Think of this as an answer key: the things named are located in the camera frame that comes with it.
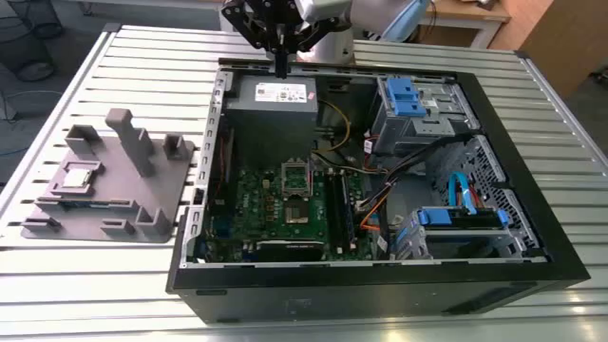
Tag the small black mesh bin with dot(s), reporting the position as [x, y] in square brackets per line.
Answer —
[46, 18]

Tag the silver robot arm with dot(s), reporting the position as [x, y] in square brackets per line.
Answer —
[332, 50]

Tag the wooden desk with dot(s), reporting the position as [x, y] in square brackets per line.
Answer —
[469, 14]

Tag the black PC case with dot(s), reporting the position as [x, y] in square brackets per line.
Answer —
[332, 295]

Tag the green RAM stick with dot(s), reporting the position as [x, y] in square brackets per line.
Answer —
[85, 204]

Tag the grey metal disk bay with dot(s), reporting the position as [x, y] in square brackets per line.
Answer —
[474, 242]

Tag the wooden cabinet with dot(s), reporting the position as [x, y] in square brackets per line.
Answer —
[565, 42]

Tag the blue drive bay latch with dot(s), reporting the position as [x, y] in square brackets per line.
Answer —
[404, 96]

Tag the green motherboard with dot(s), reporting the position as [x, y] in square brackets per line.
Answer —
[256, 213]

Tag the silver CPU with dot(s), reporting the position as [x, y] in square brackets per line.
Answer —
[77, 178]

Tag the grey parts rack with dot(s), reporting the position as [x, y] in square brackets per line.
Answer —
[122, 199]

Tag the grey power supply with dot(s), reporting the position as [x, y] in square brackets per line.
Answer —
[270, 128]

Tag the black graphics card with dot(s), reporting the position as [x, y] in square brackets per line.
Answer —
[289, 249]

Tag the CPU socket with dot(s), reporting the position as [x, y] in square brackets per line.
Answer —
[297, 211]

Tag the large black mesh bin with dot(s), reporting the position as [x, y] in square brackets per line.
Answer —
[24, 53]

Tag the hard disk in blue carrier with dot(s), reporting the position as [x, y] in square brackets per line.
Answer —
[441, 217]

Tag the grey metal drive cage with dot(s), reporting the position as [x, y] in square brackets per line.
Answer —
[426, 135]

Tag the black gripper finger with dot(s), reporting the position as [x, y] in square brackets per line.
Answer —
[241, 21]
[317, 30]

